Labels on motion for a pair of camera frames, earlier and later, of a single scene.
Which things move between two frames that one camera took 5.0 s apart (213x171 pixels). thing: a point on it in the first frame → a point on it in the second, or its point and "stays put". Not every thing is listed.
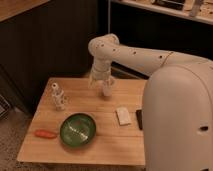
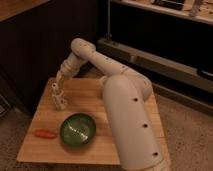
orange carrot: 45,133 stays put
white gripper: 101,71 → 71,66
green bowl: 77,130 stays put
